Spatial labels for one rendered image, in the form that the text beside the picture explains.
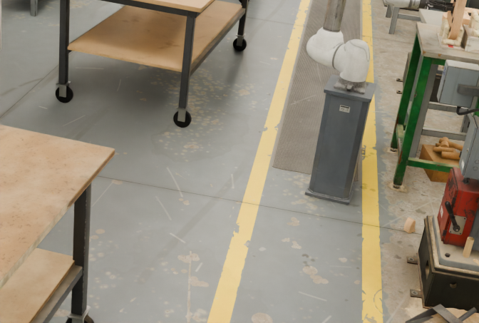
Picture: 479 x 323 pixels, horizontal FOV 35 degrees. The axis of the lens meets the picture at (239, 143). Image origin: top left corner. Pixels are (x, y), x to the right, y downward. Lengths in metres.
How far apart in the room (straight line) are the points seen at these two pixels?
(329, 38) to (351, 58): 0.18
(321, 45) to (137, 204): 1.40
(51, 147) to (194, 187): 1.75
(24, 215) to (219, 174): 2.37
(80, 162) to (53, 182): 0.18
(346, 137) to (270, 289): 1.12
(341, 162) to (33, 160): 2.19
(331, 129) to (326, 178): 0.32
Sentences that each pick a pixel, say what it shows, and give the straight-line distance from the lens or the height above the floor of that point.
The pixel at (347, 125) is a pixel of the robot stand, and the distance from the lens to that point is 4.43.
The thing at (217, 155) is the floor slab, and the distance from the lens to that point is 4.96.
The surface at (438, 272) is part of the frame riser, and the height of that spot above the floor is 0.23.
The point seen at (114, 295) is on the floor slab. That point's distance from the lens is 3.67.
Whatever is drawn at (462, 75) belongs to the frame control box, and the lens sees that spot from 3.82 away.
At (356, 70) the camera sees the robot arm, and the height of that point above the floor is 0.83.
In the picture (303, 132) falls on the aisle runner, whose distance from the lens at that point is 5.45.
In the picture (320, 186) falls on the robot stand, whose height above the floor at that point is 0.08.
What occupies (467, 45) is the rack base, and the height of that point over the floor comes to 0.97.
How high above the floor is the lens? 2.25
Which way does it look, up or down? 26 degrees down
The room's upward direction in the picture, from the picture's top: 8 degrees clockwise
